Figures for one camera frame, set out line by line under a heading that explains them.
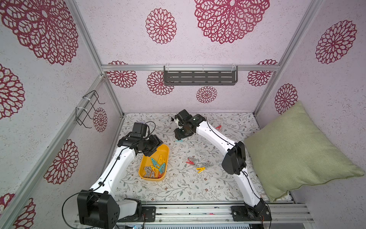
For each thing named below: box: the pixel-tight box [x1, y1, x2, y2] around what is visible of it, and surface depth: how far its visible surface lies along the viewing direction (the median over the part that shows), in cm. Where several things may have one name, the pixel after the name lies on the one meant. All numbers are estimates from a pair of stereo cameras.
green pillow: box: [244, 101, 365, 203], surface depth 70 cm
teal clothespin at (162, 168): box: [159, 163, 166, 174], surface depth 89 cm
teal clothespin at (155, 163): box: [151, 157, 161, 168], surface depth 92 cm
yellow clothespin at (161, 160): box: [157, 154, 167, 165], surface depth 94 cm
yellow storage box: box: [138, 144, 170, 182], surface depth 92 cm
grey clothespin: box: [143, 166, 155, 179], surface depth 88 cm
